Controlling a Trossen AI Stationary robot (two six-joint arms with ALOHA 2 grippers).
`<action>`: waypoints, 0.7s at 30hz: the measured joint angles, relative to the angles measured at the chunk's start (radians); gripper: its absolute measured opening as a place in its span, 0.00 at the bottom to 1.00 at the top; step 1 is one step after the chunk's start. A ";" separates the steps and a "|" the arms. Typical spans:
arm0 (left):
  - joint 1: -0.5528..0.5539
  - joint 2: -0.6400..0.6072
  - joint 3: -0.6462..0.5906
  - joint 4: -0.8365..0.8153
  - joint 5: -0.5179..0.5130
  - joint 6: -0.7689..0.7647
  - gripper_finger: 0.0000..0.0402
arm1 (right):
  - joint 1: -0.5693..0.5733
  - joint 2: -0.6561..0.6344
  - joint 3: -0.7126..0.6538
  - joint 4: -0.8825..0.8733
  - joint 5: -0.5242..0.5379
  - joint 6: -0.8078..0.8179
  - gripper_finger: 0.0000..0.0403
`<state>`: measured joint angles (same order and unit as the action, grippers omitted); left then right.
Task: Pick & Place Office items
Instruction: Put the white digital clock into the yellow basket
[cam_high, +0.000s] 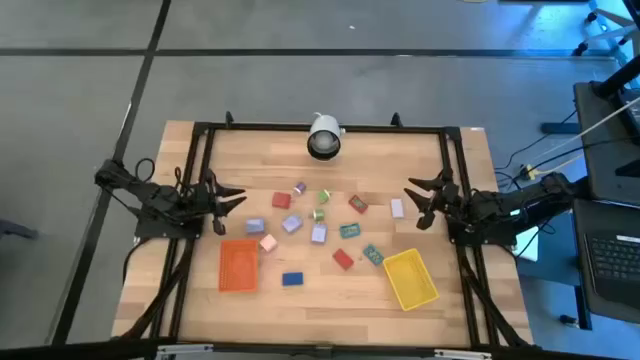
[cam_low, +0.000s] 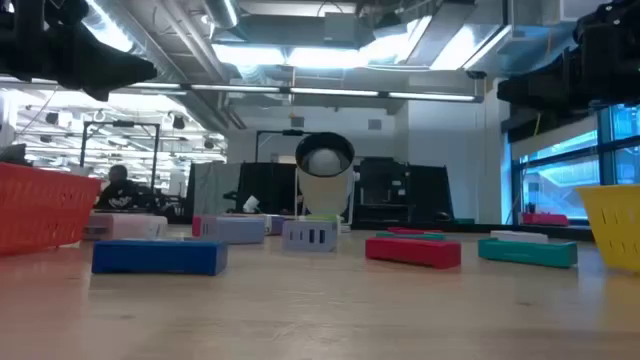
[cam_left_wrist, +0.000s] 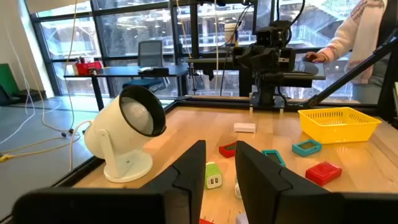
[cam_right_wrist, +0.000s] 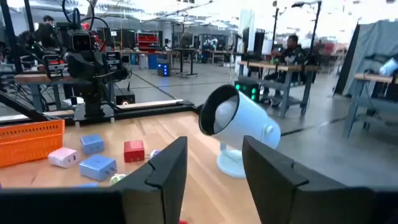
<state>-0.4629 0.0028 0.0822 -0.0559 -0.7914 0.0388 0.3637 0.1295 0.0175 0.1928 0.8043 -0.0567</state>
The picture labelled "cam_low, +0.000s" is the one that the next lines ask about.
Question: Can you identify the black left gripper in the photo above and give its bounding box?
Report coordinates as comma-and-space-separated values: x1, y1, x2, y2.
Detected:
0, 0, 159, 102

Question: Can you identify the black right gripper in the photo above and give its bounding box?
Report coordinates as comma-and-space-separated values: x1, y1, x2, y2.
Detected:
497, 0, 640, 109

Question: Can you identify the pink wall charger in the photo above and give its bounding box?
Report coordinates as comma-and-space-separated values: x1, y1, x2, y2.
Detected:
85, 213, 169, 242

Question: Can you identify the small white box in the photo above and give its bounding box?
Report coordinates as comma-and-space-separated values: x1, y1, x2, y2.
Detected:
490, 229, 550, 245

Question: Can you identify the teal staple box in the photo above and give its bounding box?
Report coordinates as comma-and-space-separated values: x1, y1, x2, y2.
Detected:
375, 231, 447, 242
477, 237, 579, 270

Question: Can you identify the blue staple box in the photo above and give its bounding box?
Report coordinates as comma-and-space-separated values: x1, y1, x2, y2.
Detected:
91, 238, 229, 277

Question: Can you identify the bluish lavender wall charger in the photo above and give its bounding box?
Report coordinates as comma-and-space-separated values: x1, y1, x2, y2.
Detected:
199, 215, 266, 246

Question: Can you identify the red staple box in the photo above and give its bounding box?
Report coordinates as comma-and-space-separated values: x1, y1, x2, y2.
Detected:
387, 226, 444, 235
364, 236, 462, 271

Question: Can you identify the lavender multi-port charger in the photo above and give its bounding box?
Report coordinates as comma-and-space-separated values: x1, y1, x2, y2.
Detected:
281, 219, 339, 253

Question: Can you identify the person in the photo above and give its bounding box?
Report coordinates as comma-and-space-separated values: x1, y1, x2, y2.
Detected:
94, 164, 166, 212

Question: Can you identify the red bin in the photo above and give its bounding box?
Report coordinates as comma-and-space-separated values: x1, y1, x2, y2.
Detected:
521, 212, 570, 228

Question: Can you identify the orange plastic basket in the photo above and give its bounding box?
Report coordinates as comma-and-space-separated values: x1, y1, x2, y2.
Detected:
0, 162, 104, 257

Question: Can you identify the grey curtain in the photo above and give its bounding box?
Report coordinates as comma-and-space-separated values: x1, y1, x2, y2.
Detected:
192, 162, 242, 218

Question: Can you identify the yellow plastic basket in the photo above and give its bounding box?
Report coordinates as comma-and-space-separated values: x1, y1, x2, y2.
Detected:
575, 184, 640, 274

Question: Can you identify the black curtain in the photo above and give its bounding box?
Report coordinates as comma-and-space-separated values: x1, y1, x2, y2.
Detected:
235, 162, 301, 216

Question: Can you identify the grey ceiling unit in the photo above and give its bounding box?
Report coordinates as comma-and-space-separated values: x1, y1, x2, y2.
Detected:
323, 12, 374, 49

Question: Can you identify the long ceiling light strip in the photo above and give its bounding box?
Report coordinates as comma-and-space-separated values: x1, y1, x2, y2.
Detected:
0, 74, 485, 104

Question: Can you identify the black gantry frame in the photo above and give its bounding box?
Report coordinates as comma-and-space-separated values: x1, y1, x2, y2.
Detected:
254, 128, 314, 164
79, 119, 161, 194

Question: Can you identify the silver ventilation duct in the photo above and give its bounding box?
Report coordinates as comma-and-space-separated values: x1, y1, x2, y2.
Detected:
202, 0, 242, 29

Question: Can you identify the black table frame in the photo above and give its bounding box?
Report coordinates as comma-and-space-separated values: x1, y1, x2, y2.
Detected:
344, 219, 596, 243

